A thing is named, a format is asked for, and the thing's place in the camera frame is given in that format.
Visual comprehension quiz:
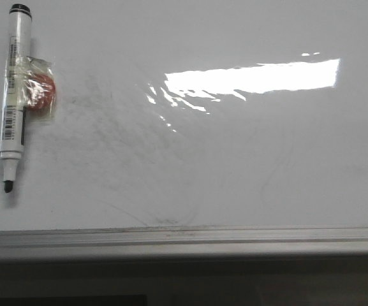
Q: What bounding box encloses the red round magnet with tape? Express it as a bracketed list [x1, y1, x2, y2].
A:
[22, 57, 57, 120]

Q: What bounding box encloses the white dry-erase marker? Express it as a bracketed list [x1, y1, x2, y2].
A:
[0, 4, 32, 193]

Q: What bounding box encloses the white whiteboard with aluminium frame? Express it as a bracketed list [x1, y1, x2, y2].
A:
[0, 1, 368, 262]

